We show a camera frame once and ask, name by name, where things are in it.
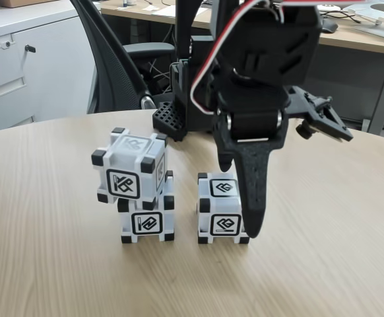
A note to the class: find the white cube crossed symbol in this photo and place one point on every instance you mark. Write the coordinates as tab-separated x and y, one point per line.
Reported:
126	155

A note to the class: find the dark computer mouse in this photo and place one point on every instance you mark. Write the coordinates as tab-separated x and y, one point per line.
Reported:
330	26

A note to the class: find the round cabinet lock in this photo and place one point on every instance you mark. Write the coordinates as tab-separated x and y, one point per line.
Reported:
6	44

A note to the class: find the silver laptop stand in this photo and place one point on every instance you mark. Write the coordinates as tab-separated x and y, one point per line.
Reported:
376	30

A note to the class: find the white paper sheet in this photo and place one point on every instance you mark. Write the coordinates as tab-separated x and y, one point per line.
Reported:
152	9

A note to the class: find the black mesh office chair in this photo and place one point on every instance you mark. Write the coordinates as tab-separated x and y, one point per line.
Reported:
113	66

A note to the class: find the white cube layered diamond symbol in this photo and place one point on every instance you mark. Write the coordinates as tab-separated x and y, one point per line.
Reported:
218	198

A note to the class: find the black cabinet key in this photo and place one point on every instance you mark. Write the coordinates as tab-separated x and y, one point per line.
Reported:
30	49

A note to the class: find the white drawer cabinet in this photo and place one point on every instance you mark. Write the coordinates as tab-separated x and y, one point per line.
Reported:
47	82

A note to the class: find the white cube zigzag symbol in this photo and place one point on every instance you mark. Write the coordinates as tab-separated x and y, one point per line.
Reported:
146	224

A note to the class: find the white round lamp base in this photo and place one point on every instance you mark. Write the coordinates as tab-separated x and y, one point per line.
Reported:
330	6

